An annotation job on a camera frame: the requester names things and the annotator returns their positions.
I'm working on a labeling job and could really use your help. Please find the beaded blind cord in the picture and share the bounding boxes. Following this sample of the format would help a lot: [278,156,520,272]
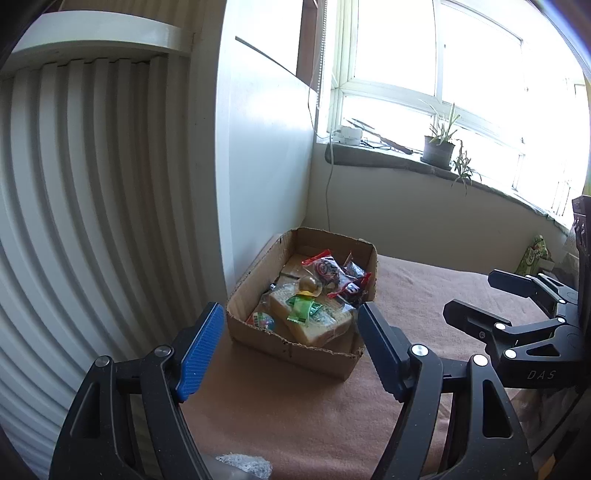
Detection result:
[316,0,327,109]

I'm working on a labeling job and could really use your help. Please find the wooden cabinet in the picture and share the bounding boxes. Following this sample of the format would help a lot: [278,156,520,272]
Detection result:
[298,0,324,93]

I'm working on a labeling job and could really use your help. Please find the brown cardboard box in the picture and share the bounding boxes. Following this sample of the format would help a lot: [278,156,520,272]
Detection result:
[225,227,378,380]

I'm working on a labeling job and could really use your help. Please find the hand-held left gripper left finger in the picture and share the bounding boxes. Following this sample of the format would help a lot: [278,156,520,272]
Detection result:
[50,301,226,480]

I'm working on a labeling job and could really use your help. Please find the white corrugated panel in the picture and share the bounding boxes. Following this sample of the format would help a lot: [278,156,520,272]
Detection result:
[0,11,227,480]

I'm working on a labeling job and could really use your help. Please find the thin white cable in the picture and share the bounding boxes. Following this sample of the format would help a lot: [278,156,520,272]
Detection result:
[306,51,321,136]

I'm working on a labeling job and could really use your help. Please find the bright green candy packet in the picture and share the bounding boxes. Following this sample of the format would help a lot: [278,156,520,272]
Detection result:
[285,295,325,325]

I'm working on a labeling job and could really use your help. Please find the potted spider plant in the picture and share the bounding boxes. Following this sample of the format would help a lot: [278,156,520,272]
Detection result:
[419,102,483,197]

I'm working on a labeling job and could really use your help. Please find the white wardrobe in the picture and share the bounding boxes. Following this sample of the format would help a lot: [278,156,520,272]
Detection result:
[187,0,324,301]

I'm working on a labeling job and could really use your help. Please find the white power cable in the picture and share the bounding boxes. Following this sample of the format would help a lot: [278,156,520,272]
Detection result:
[324,137,336,232]

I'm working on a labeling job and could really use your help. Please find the red-edged clear spiral pastry packet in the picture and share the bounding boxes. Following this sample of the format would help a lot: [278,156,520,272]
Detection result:
[301,249,345,296]

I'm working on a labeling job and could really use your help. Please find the grey windowsill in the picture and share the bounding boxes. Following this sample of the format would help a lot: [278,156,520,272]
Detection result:
[324,141,573,232]

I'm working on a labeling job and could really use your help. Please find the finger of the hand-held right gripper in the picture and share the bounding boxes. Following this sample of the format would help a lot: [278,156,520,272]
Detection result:
[442,298,568,366]
[488,269,579,305]

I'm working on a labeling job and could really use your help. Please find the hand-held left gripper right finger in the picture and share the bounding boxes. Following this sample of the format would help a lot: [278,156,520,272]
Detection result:
[357,301,535,480]

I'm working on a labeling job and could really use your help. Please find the black handled swatter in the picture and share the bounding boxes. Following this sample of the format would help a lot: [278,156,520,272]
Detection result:
[346,119,415,156]

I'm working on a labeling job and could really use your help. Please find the white framed window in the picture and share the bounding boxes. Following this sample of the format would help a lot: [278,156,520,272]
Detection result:
[323,0,591,217]

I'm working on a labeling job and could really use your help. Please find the pink blanket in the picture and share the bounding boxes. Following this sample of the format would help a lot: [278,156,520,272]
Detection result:
[178,256,578,480]

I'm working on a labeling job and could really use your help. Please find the white bubble wrap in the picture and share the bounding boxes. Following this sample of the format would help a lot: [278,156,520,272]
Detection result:
[216,453,274,480]

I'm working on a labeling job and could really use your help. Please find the green snack bag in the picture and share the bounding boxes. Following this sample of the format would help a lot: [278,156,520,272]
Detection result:
[514,235,553,278]

